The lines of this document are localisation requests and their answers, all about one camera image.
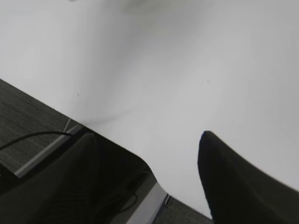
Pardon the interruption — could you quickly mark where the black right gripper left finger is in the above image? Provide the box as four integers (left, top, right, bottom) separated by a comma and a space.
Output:
0, 133, 154, 224

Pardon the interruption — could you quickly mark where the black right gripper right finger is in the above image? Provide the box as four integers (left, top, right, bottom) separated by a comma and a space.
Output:
198, 131, 299, 224

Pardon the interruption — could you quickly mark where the black floor cable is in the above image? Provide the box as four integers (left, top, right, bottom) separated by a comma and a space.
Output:
0, 131, 78, 151

